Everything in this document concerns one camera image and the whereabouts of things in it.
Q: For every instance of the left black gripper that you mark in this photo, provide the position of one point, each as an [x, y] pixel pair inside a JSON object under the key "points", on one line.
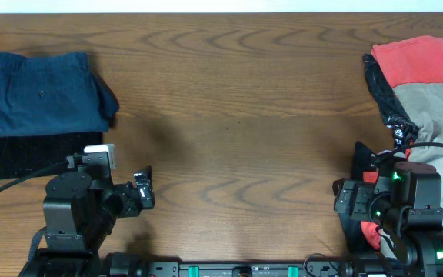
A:
{"points": [[131, 205]]}

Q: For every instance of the navy blue denim shorts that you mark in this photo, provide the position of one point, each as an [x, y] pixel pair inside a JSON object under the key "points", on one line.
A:
{"points": [[52, 96]]}

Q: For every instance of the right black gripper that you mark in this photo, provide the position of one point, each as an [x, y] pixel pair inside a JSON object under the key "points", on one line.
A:
{"points": [[361, 191]]}

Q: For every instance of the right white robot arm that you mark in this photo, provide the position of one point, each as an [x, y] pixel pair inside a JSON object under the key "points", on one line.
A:
{"points": [[405, 203]]}

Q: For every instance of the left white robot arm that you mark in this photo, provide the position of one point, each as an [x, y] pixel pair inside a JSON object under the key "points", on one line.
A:
{"points": [[81, 208]]}

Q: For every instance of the red and black garment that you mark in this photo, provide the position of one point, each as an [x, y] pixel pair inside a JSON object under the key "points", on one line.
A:
{"points": [[415, 60]]}

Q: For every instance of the folded black sparkly garment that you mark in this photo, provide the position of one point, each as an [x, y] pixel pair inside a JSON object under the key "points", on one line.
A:
{"points": [[23, 155]]}

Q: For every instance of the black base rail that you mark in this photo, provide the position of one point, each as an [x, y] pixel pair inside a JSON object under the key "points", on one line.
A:
{"points": [[317, 265]]}

